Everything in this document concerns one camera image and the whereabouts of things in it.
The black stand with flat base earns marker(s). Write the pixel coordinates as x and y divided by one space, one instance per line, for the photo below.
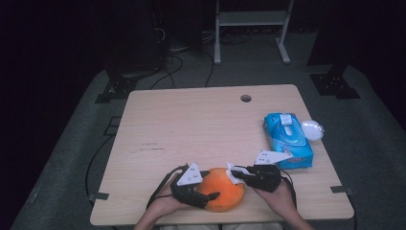
335 86
121 84

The white wet wipe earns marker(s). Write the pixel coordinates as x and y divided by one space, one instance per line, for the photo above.
232 179

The blue wet wipes pack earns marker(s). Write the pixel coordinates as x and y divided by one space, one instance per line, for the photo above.
293 143

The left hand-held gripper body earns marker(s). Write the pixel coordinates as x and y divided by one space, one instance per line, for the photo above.
190 175

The orange plush toy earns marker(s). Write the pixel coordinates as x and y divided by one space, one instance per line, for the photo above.
226 191

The person's left hand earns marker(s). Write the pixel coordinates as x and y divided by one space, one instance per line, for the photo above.
167 206

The white round lid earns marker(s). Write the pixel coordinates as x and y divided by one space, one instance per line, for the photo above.
312 130

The person's right hand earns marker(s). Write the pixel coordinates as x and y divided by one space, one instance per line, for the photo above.
281 199

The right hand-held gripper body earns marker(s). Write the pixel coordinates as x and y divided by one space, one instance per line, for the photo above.
266 179

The grey tape strip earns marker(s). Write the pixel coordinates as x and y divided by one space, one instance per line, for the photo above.
340 189
100 195

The black floor tape frame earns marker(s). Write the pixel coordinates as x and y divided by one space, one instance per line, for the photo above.
107 133

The person's beige trousers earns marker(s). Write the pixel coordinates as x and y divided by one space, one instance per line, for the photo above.
191 227

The white metal stand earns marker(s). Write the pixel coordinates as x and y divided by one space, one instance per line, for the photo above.
252 17

